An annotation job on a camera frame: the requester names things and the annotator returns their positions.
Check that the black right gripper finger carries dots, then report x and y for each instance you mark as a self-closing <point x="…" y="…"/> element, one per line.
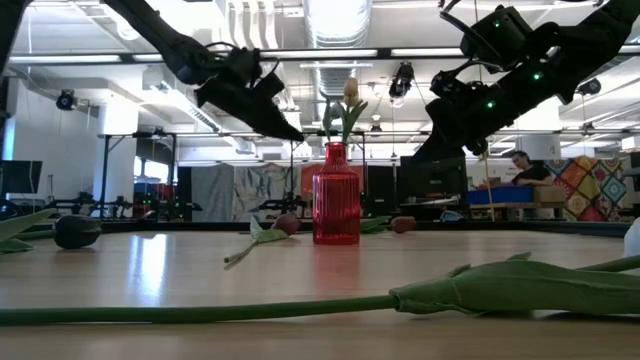
<point x="450" y="147"/>
<point x="435" y="156"/>

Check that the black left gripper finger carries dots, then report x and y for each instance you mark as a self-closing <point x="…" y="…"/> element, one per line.
<point x="265" y="112"/>
<point x="235" y="119"/>

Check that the dark red artificial tulip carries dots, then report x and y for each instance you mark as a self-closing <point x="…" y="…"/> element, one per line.
<point x="404" y="225"/>

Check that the peach artificial tulip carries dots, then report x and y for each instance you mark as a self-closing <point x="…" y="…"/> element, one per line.
<point x="351" y="91"/>

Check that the maroon artificial tulip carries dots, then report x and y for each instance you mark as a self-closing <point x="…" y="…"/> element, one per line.
<point x="287" y="224"/>

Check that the white artificial tulip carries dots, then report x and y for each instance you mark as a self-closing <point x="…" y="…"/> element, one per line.
<point x="500" y="290"/>

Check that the black artificial tulip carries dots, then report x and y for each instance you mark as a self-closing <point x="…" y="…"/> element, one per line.
<point x="77" y="231"/>

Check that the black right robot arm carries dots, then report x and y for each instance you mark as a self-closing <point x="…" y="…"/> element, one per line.
<point x="575" y="45"/>

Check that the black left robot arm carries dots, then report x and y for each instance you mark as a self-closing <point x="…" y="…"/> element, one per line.
<point x="175" y="45"/>

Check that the red ribbed glass vase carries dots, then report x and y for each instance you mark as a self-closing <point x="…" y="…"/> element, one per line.
<point x="336" y="200"/>

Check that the large black monitor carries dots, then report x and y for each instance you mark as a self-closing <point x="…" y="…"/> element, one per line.
<point x="432" y="180"/>

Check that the blue plastic bin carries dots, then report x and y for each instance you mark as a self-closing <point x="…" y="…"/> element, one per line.
<point x="500" y="195"/>

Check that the grey leaf-print curtain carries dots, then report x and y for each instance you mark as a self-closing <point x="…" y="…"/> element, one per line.
<point x="250" y="190"/>

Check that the overhead light bar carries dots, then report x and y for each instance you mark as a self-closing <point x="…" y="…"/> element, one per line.
<point x="325" y="52"/>

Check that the person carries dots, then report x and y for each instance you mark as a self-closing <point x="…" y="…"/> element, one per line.
<point x="532" y="175"/>

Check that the cardboard box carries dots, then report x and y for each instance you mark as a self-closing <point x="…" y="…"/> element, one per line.
<point x="549" y="194"/>

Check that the black ceiling spotlight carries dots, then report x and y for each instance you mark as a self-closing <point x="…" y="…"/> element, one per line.
<point x="590" y="86"/>
<point x="66" y="100"/>

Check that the colourful patchwork quilt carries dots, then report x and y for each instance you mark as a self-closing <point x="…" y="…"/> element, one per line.
<point x="590" y="190"/>

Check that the small black monitor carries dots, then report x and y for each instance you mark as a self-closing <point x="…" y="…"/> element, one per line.
<point x="20" y="177"/>

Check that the black overhead camera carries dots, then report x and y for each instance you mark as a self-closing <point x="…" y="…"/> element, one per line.
<point x="402" y="82"/>

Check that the black aluminium table frame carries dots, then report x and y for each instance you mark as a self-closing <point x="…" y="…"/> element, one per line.
<point x="475" y="226"/>

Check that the silver ventilation duct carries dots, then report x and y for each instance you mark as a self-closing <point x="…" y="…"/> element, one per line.
<point x="337" y="30"/>

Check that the black metal frame stand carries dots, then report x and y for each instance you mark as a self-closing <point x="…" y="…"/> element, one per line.
<point x="105" y="175"/>

